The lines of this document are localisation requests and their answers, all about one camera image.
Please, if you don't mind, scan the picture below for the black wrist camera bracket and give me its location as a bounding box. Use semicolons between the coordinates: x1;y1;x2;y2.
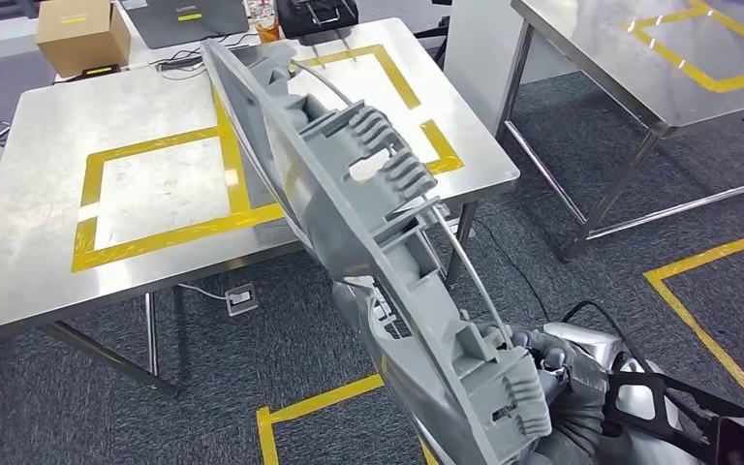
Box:
602;367;744;451

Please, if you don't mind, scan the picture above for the brown cardboard box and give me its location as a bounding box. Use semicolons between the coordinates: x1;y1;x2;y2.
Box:
35;0;133;79

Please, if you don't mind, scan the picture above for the thin black floor cable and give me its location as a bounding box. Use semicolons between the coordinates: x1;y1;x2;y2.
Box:
473;216;551;324

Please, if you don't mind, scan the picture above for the black laptop cable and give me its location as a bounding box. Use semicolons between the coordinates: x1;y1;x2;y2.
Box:
153;32;259;82

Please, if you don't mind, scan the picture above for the white socket cable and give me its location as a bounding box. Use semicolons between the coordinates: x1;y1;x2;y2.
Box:
174;282;230;304

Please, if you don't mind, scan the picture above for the steel workbench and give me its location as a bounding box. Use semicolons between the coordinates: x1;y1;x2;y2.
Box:
0;16;521;397

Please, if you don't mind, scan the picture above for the iced tea plastic cup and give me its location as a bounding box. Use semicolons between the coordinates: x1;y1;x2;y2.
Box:
243;0;283;45

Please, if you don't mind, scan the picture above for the steel table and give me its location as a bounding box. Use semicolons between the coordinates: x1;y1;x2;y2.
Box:
495;0;744;263

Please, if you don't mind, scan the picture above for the grey floor socket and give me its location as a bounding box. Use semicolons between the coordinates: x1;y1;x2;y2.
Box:
223;283;260;318

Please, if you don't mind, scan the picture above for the silver plastic wheel cover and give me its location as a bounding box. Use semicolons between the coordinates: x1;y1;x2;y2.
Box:
201;38;570;465

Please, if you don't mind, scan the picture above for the grey laptop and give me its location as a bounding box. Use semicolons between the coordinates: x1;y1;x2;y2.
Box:
120;0;252;51

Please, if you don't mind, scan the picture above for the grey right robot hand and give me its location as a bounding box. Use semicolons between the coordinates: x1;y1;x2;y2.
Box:
508;325;610;398

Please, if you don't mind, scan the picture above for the black remote controller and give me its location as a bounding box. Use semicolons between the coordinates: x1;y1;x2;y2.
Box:
277;0;361;47

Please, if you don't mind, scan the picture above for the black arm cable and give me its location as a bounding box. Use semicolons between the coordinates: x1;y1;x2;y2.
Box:
559;299;664;377

